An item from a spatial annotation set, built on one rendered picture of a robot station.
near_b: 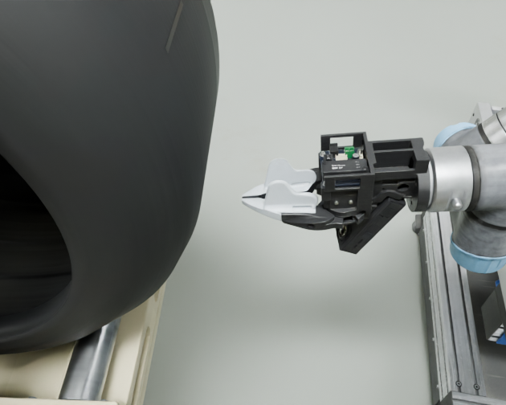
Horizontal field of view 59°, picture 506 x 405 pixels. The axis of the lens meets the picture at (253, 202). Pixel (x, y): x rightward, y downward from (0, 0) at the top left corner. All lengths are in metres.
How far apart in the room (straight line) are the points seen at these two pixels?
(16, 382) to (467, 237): 0.63
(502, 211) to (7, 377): 0.67
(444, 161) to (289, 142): 1.70
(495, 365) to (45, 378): 1.15
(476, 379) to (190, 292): 0.94
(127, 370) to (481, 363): 1.06
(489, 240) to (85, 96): 0.49
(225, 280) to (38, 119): 1.44
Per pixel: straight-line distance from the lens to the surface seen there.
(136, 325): 0.64
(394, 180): 0.53
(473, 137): 0.70
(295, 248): 1.76
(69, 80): 0.27
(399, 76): 2.78
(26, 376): 0.73
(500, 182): 0.54
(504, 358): 1.48
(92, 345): 0.58
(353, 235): 0.58
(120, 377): 0.61
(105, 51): 0.27
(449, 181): 0.52
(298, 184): 0.56
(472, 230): 0.61
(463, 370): 1.40
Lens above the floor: 1.42
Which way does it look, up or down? 48 degrees down
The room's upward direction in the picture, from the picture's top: straight up
